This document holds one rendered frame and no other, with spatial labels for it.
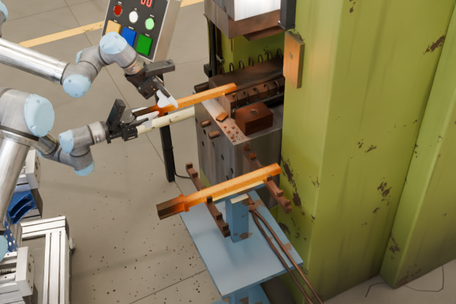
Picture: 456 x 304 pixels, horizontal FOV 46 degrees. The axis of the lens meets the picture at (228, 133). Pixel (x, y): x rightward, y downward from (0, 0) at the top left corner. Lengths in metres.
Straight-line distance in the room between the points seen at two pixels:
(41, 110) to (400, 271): 1.73
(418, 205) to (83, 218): 1.73
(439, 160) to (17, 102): 1.47
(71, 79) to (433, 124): 1.25
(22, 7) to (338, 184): 3.75
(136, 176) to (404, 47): 1.91
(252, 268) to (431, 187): 0.80
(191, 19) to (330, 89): 3.04
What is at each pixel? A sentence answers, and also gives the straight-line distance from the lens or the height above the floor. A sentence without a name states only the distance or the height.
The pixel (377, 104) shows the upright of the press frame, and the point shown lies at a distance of 1.86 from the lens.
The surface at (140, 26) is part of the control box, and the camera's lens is 2.43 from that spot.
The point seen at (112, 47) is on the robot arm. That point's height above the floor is 1.33.
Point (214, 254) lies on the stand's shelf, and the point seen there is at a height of 0.74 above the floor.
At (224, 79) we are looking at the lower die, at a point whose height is 0.99.
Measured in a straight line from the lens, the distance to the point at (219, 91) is 2.09.
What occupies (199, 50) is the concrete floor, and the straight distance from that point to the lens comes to 4.20.
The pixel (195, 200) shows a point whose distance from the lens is 1.69.
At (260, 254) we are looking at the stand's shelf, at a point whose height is 0.74.
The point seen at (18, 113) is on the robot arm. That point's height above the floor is 1.28.
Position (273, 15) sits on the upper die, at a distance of 1.95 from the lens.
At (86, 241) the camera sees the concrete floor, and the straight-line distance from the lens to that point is 2.96.
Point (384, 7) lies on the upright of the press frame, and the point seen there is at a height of 1.51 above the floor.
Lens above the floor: 2.27
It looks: 42 degrees down
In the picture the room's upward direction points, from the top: 2 degrees counter-clockwise
